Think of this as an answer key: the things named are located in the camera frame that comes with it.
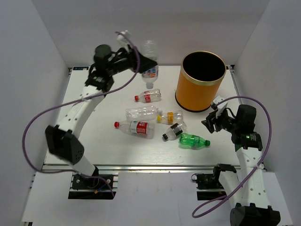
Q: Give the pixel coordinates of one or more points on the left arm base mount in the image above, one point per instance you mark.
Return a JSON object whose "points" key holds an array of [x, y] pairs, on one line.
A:
{"points": [[89, 189]]}

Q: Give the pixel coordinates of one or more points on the blue-label clear bottle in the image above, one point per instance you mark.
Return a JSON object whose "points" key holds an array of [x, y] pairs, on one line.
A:
{"points": [[149, 50]]}

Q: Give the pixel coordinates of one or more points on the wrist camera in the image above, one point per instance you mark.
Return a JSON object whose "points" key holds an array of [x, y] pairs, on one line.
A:
{"points": [[122, 39], [219, 105]]}

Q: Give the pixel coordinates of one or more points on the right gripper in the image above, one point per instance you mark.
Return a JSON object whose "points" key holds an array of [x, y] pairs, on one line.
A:
{"points": [[209, 123]]}

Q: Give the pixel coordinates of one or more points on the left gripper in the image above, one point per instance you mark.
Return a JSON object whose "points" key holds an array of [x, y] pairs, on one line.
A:
{"points": [[132, 56]]}

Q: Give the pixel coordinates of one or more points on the large clear unlabelled bottle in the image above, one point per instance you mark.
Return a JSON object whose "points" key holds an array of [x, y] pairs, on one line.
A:
{"points": [[145, 113]]}

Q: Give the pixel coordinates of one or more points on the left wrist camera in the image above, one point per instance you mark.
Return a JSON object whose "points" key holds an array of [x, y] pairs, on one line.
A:
{"points": [[122, 39]]}

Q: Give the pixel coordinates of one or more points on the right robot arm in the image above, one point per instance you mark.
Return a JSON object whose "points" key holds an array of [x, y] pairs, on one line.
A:
{"points": [[248, 197]]}

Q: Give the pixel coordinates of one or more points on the blue table sticker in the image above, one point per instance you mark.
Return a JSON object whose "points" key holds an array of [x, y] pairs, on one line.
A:
{"points": [[80, 68]]}

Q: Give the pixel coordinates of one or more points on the black-cap black-label bottle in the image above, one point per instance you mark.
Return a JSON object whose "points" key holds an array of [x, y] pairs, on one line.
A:
{"points": [[174, 131]]}

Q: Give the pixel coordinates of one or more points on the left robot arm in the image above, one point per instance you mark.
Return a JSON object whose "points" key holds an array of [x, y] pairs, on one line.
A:
{"points": [[63, 138]]}

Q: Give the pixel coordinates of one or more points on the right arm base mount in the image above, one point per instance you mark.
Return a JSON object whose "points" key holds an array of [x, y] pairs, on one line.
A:
{"points": [[207, 187]]}

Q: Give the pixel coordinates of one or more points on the large red-label clear bottle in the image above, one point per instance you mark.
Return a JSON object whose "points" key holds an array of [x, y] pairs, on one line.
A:
{"points": [[137, 128]]}

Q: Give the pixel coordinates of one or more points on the orange cylindrical bin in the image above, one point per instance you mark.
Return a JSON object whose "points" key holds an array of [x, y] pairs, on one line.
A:
{"points": [[200, 77]]}

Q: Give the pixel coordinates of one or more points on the small red-label clear bottle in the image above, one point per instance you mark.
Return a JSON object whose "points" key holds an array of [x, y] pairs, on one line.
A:
{"points": [[149, 96]]}

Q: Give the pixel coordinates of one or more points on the yellow-cap orange-label bottle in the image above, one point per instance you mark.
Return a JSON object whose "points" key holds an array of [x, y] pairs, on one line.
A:
{"points": [[170, 118]]}

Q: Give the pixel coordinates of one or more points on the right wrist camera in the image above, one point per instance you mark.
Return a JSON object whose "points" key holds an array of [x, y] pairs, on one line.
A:
{"points": [[219, 105]]}

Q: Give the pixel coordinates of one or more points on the green plastic bottle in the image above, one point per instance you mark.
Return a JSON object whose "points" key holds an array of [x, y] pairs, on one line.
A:
{"points": [[188, 141]]}

